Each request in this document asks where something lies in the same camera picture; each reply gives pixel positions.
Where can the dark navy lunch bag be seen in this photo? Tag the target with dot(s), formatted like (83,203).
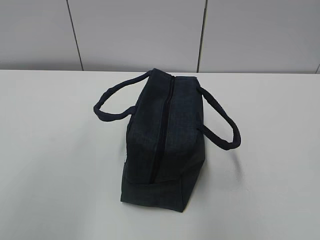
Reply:
(165,139)

